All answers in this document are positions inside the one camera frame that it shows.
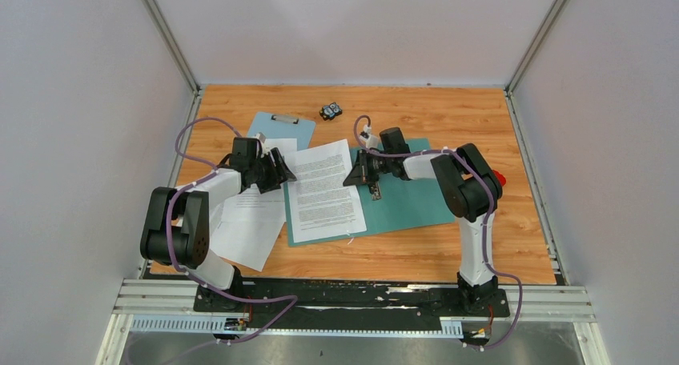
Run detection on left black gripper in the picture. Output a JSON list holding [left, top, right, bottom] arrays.
[[251, 148, 298, 195]]

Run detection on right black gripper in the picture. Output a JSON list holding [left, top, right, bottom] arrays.
[[344, 149, 392, 187]]

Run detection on green file folder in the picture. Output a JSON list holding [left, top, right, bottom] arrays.
[[282, 137, 458, 248]]

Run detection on printed text paper sheet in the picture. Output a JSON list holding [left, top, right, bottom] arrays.
[[285, 139, 368, 247]]

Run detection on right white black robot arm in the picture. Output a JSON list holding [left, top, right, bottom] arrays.
[[343, 125, 503, 315]]

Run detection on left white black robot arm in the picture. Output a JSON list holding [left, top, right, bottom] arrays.
[[140, 134, 296, 311]]

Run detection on upper left paper sheet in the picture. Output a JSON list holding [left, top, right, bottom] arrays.
[[219, 137, 299, 227]]

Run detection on light blue clipboard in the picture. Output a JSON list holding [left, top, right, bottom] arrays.
[[247, 111, 316, 150]]

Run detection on lower left paper sheet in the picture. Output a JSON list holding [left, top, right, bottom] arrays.
[[209, 206, 284, 272]]

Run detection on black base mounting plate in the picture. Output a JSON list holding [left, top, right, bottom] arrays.
[[193, 278, 510, 331]]

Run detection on small red object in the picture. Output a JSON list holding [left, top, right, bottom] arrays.
[[492, 170, 507, 187]]

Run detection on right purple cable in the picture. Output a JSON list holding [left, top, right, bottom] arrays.
[[353, 114, 525, 351]]

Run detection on purple cable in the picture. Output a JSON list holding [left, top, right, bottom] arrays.
[[353, 114, 525, 351], [164, 117, 301, 347]]

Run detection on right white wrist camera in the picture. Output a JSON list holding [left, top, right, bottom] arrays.
[[359, 131, 380, 150]]

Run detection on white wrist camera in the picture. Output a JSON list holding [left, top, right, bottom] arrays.
[[254, 132, 267, 158], [359, 131, 380, 150]]

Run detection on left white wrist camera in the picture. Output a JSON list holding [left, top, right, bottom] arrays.
[[254, 132, 267, 158]]

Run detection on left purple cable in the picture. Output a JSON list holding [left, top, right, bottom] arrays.
[[164, 117, 301, 347]]

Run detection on aluminium frame rail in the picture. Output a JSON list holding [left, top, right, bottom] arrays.
[[114, 278, 595, 339]]

